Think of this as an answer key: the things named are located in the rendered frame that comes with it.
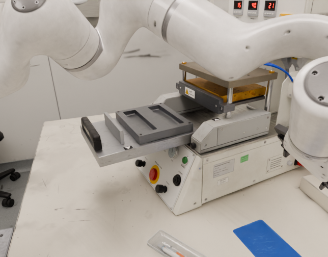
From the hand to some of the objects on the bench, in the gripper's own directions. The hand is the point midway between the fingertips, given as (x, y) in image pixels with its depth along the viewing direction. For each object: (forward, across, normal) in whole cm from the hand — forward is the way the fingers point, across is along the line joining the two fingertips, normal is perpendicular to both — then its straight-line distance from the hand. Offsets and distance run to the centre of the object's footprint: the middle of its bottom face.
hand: (307, 166), depth 58 cm
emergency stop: (+23, -31, -31) cm, 50 cm away
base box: (+38, -25, -11) cm, 47 cm away
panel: (+23, -31, -33) cm, 51 cm away
